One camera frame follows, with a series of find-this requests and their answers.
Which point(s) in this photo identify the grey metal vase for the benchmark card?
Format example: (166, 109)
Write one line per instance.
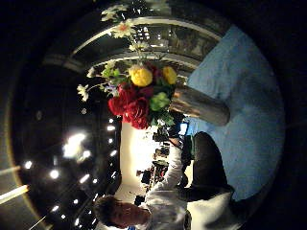
(200, 105)

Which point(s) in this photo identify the the person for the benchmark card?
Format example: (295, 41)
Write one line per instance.
(160, 207)

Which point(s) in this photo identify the green flower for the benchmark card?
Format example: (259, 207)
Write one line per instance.
(159, 101)

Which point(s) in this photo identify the red rose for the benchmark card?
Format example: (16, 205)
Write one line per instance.
(137, 113)
(119, 101)

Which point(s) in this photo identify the yellow flower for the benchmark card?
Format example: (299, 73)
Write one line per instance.
(140, 76)
(169, 75)

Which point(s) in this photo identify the white daisy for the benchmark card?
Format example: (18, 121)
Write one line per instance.
(83, 92)
(138, 46)
(91, 72)
(123, 29)
(112, 12)

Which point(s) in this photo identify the group of ceiling lamps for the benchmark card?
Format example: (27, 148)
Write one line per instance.
(73, 150)

